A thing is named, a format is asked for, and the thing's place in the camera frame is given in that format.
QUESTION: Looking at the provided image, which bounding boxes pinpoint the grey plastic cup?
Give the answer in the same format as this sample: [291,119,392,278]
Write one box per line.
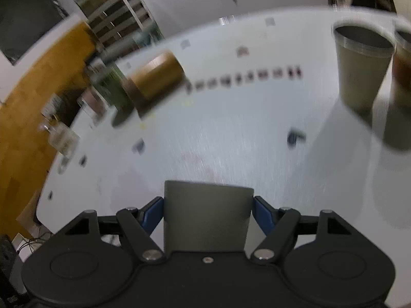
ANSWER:
[164,181,254,254]

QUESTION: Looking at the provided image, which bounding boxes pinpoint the brown bamboo cup lying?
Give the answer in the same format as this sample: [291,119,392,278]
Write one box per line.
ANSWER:
[121,51,185,117]

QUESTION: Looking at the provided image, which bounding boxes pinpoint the steel cup brown sleeve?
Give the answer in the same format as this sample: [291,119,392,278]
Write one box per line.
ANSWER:
[382,25,411,152]

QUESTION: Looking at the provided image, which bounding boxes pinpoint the dark grey upright cup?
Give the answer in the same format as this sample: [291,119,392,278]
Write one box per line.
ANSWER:
[332,20,395,115]

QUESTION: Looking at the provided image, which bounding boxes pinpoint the white drawer unit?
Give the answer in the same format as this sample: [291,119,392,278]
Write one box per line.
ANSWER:
[75,0,157,49]

